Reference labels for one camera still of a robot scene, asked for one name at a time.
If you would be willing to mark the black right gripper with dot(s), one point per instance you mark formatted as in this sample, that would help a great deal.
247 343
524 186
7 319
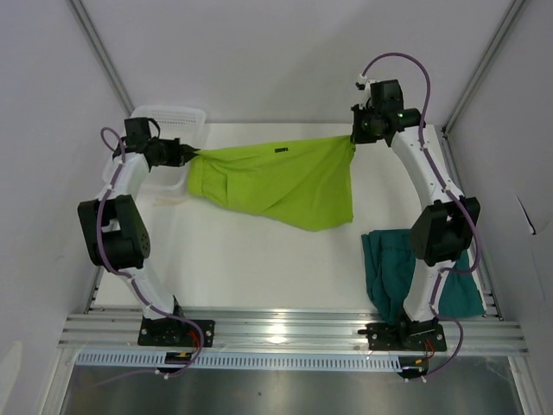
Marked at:
357 136

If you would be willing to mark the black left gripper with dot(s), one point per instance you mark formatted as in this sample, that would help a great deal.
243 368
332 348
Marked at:
181 154

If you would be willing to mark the lime green shorts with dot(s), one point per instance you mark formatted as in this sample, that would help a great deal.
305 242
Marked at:
301 183

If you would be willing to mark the teal green shorts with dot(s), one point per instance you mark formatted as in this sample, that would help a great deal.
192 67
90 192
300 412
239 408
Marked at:
389 269

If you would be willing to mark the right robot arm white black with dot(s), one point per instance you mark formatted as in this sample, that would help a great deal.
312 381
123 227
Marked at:
444 228

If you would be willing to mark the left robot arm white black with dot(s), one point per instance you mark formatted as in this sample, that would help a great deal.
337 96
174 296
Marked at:
115 234

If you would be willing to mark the white plastic basket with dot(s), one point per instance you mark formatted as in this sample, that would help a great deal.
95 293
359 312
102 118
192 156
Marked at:
187 124

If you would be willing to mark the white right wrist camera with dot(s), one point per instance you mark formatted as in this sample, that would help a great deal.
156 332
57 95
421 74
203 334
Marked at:
363 83

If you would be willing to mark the right aluminium frame post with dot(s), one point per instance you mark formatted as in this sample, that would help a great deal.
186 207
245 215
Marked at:
485 63

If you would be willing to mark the aluminium frame post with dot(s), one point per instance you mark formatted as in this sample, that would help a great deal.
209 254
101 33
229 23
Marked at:
101 54
485 63

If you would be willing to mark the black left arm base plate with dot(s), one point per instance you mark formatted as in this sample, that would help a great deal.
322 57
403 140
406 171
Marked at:
168 332

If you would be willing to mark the left aluminium frame post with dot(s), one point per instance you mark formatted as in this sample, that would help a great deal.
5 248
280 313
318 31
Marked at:
101 54

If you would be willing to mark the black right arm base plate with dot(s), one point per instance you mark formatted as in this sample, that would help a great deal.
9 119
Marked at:
405 336

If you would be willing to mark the slotted white cable duct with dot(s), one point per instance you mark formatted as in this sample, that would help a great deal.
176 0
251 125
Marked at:
247 361

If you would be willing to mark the aluminium mounting rail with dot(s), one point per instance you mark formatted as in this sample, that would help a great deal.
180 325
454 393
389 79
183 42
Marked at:
288 331

